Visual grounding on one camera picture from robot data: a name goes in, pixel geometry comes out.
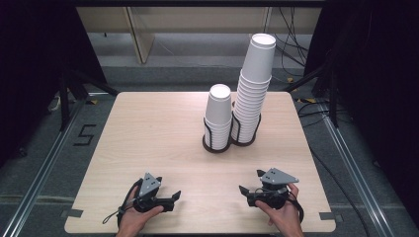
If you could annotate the tall stack of white cups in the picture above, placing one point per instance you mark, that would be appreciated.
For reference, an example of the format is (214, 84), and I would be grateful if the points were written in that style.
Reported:
(247, 115)

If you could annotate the person's right hand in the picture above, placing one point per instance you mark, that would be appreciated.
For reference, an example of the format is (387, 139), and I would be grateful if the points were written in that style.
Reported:
(286, 220)

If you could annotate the black metal stand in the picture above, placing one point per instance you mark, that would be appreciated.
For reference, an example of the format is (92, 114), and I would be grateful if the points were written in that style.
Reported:
(64, 98)
(332, 98)

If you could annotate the dark curtain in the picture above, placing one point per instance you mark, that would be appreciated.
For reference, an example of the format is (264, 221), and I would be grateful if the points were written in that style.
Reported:
(29, 65)
(378, 82)

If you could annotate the person's left hand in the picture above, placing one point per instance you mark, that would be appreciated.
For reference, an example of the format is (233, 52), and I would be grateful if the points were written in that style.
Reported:
(133, 222)

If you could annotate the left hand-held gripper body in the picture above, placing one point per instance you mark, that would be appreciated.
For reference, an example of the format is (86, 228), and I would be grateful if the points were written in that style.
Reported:
(150, 186)

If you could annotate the aluminium floor rail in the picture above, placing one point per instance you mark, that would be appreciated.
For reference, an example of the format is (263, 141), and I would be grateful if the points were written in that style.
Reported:
(39, 184)
(359, 177)

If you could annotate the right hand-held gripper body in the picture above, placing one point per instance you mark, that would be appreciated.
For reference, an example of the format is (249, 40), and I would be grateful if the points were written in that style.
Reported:
(276, 177)

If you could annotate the grey tape strip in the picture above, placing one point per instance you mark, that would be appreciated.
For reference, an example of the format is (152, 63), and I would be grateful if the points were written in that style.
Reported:
(329, 216)
(72, 213)

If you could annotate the beige wooden furniture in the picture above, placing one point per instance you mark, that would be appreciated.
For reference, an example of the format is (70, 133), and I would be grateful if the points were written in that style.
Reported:
(141, 42)

